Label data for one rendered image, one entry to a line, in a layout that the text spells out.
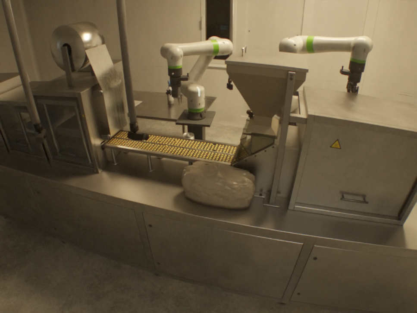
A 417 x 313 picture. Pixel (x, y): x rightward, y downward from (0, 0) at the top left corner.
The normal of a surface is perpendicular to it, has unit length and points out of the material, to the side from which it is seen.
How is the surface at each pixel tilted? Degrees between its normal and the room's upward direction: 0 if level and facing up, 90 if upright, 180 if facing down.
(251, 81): 114
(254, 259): 90
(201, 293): 0
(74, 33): 90
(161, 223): 90
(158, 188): 0
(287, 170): 90
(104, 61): 72
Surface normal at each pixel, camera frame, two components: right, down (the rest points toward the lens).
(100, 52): 0.91, -0.13
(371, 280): -0.27, 0.51
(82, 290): 0.00, -0.84
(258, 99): -0.25, 0.81
